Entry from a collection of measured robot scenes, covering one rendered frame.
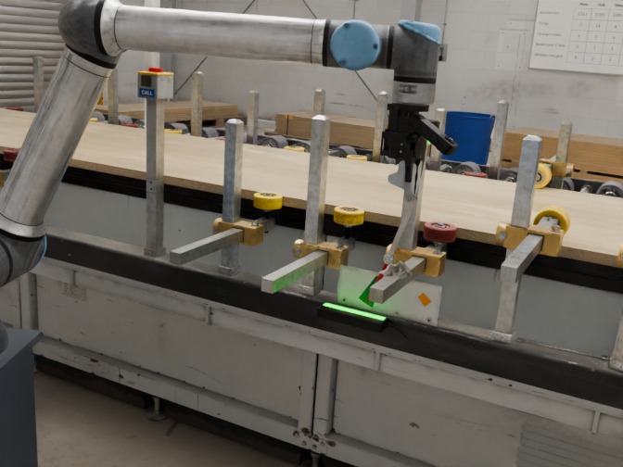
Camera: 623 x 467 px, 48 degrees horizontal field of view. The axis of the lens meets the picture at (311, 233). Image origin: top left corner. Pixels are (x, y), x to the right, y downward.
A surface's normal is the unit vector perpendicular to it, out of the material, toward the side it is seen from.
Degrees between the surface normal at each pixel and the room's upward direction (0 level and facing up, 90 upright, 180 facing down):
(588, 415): 90
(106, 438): 0
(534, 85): 90
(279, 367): 90
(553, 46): 90
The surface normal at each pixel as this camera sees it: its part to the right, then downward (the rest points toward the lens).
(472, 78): -0.55, 0.18
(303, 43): -0.13, 0.34
